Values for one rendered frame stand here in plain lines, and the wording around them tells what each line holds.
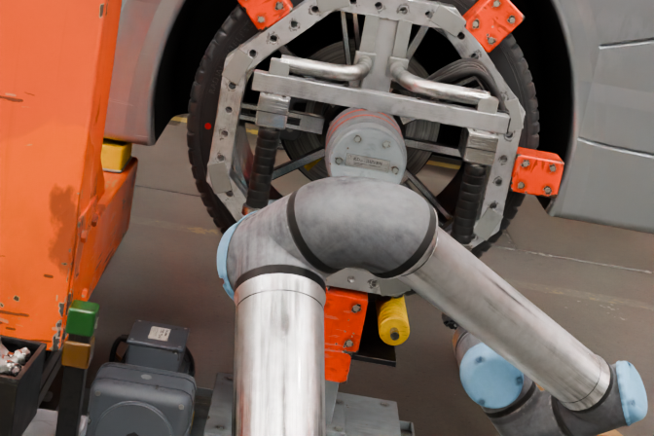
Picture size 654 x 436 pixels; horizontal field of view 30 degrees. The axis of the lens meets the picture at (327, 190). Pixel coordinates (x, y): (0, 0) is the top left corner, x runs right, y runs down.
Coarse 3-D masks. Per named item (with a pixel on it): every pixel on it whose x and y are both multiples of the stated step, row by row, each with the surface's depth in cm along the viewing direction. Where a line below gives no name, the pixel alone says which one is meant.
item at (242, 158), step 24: (288, 48) 225; (408, 48) 224; (240, 120) 239; (312, 120) 228; (408, 120) 228; (240, 144) 235; (408, 144) 229; (432, 144) 229; (240, 168) 228; (288, 168) 230; (408, 168) 231; (456, 192) 242
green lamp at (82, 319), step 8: (72, 304) 173; (80, 304) 173; (88, 304) 174; (96, 304) 174; (72, 312) 171; (80, 312) 171; (88, 312) 171; (96, 312) 172; (72, 320) 171; (80, 320) 171; (88, 320) 171; (96, 320) 174; (72, 328) 172; (80, 328) 172; (88, 328) 172; (88, 336) 172
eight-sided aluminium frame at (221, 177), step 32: (320, 0) 211; (384, 0) 212; (416, 0) 213; (288, 32) 213; (448, 32) 213; (224, 64) 215; (256, 64) 215; (224, 96) 216; (512, 96) 216; (224, 128) 217; (512, 128) 217; (224, 160) 219; (512, 160) 219; (224, 192) 220; (480, 224) 222; (352, 288) 225; (384, 288) 225
